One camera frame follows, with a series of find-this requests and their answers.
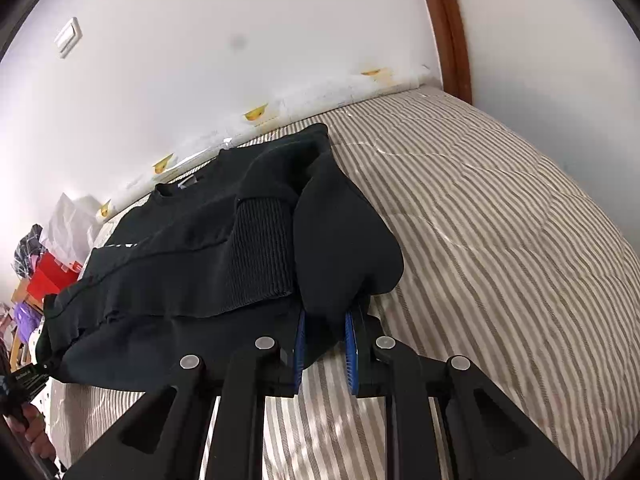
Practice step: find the brown wooden door frame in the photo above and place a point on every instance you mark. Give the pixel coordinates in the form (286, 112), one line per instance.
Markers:
(447, 30)

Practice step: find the black sweatshirt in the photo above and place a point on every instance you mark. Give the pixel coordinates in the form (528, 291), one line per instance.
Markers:
(175, 270)

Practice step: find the striped quilt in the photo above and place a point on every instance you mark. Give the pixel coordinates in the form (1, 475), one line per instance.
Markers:
(475, 235)

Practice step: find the purple bag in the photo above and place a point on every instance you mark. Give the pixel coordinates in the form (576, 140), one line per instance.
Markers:
(25, 316)

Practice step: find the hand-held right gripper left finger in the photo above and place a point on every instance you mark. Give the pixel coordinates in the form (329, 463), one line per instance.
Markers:
(299, 350)

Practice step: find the white plastic bag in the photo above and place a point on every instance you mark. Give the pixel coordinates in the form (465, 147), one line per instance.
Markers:
(67, 225)

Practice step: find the plaid cloth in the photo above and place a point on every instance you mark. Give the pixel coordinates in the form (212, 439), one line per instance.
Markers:
(27, 252)

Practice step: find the red paper shopping bag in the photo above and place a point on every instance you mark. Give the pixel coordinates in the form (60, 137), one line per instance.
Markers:
(47, 275)

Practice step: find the white light switch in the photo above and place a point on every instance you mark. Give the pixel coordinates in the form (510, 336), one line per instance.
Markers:
(67, 37)

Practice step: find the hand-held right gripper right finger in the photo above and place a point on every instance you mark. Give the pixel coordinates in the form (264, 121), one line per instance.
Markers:
(351, 355)

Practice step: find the person's left hand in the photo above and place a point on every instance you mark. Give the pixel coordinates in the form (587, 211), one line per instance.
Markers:
(35, 430)

